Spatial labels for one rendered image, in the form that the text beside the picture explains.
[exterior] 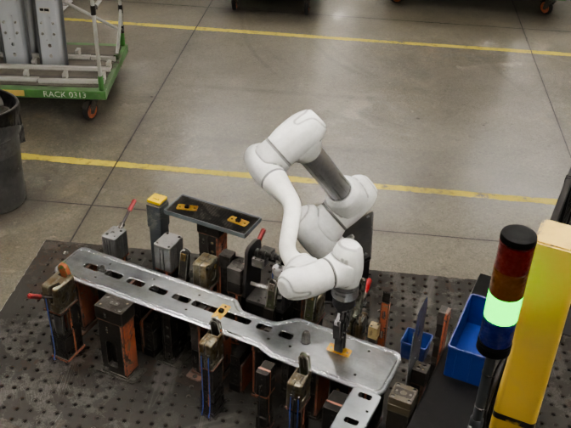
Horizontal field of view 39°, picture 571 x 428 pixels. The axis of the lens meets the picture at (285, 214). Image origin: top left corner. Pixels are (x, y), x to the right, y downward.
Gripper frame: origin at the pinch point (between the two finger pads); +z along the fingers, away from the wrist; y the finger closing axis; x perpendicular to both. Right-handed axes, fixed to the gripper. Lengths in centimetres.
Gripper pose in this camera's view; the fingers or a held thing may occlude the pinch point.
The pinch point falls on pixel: (340, 341)
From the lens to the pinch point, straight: 279.5
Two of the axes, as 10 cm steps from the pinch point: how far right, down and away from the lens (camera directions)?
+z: -0.3, 8.3, 5.5
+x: 9.0, 2.7, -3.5
